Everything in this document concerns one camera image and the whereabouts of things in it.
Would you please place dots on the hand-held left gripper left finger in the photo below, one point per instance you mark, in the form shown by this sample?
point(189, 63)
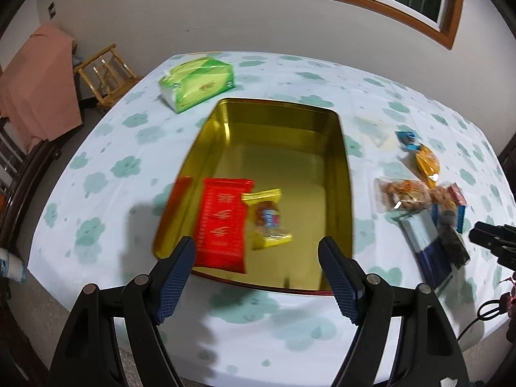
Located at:
point(175, 282)

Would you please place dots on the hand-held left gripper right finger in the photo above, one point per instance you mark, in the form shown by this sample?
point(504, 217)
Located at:
point(340, 282)

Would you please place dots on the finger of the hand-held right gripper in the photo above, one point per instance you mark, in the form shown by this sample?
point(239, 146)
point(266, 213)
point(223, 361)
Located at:
point(490, 234)

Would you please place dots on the dark seaweed snack packet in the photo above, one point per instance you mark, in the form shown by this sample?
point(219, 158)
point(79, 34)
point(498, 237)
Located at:
point(453, 244)

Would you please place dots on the clear red-print snack packet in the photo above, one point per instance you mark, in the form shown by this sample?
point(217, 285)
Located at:
point(449, 199)

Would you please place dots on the clear packet of orange pastries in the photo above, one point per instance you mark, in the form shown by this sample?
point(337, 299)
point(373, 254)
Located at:
point(403, 195)

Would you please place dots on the gold metal tin box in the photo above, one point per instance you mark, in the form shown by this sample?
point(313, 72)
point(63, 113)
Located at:
point(278, 161)

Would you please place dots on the red snack packet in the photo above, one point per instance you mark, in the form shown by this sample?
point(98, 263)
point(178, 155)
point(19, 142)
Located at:
point(221, 221)

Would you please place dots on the orange snack packet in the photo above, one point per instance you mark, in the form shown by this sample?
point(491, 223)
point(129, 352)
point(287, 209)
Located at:
point(426, 163)

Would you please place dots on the yellow snack packet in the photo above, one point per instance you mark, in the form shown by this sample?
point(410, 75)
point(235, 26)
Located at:
point(268, 219)

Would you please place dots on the blue wrapped candy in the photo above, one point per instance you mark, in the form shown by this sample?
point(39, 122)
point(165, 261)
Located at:
point(408, 140)

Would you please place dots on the dark wooden furniture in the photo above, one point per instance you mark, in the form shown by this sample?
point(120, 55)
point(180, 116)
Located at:
point(24, 185)

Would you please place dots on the green tissue pack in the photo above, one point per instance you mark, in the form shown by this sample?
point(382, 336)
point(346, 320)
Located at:
point(197, 82)

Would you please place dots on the wooden chair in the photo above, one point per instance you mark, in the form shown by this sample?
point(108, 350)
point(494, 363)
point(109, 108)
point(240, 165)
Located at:
point(107, 74)

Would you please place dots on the pink cloth cover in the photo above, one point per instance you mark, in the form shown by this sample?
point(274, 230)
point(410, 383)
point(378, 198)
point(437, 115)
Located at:
point(38, 84)

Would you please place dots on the dark wall socket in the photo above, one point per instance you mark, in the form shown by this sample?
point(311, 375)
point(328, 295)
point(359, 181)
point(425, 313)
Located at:
point(51, 10)

